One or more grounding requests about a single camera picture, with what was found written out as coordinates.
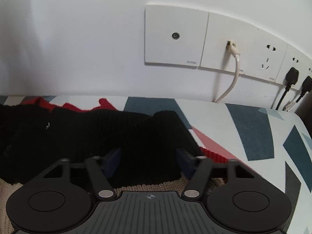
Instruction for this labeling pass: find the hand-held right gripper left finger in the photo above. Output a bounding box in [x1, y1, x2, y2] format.
[36, 147, 121, 200]

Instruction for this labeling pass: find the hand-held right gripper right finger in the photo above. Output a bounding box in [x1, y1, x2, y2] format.
[176, 148, 261, 200]

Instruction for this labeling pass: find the black knit garment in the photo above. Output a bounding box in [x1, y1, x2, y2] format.
[0, 104, 203, 186]

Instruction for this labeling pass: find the red knit sweater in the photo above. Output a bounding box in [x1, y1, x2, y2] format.
[21, 97, 230, 164]

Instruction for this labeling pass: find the beige knit garment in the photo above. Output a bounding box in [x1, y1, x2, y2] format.
[0, 177, 228, 234]

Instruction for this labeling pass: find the geometric patterned table cover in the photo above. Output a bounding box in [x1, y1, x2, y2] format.
[0, 95, 312, 234]

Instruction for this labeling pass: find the white coax socket plate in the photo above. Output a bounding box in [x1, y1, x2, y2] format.
[145, 4, 210, 67]

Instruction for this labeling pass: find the white power socket plate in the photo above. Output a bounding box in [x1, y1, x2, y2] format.
[243, 28, 289, 84]
[277, 44, 312, 91]

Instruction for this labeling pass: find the white network socket plate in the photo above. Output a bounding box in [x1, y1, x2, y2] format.
[200, 12, 259, 76]

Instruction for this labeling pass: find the black power plug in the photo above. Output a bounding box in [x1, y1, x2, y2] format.
[284, 75, 312, 111]
[275, 66, 300, 110]

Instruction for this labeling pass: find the white network cable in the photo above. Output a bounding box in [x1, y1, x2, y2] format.
[214, 40, 242, 103]

